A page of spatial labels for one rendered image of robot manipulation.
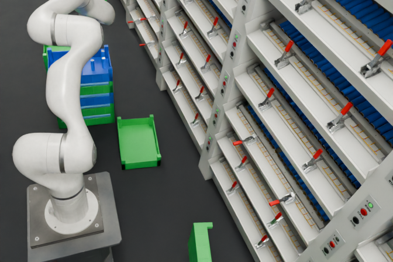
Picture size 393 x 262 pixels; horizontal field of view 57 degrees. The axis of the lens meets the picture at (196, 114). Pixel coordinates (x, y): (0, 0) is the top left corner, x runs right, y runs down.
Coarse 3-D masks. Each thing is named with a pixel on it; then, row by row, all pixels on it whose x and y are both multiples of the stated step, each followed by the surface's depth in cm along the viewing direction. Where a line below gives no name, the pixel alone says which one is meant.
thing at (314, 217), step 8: (240, 112) 146; (248, 120) 141; (256, 128) 139; (264, 144) 134; (272, 152) 132; (280, 168) 127; (288, 176) 125; (296, 184) 123; (296, 192) 121; (304, 200) 119; (312, 208) 117; (304, 216) 118; (312, 216) 116; (320, 224) 114
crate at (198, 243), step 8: (200, 224) 149; (208, 224) 149; (192, 232) 150; (200, 232) 146; (192, 240) 150; (200, 240) 144; (208, 240) 144; (192, 248) 150; (200, 248) 142; (208, 248) 142; (192, 256) 149; (200, 256) 139; (208, 256) 140
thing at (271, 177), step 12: (240, 96) 146; (228, 108) 148; (228, 120) 152; (240, 120) 145; (240, 132) 142; (252, 132) 141; (252, 144) 138; (252, 156) 136; (264, 156) 134; (264, 168) 131; (276, 168) 130; (276, 180) 128; (276, 192) 125; (288, 192) 124; (288, 204) 122; (288, 216) 123; (300, 216) 119; (300, 228) 117; (312, 240) 110
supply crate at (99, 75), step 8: (48, 48) 181; (104, 48) 189; (48, 56) 180; (56, 56) 185; (96, 56) 192; (48, 64) 176; (88, 64) 188; (96, 64) 189; (88, 72) 184; (96, 72) 185; (104, 72) 185; (88, 80) 178; (96, 80) 179; (104, 80) 180; (112, 80) 182
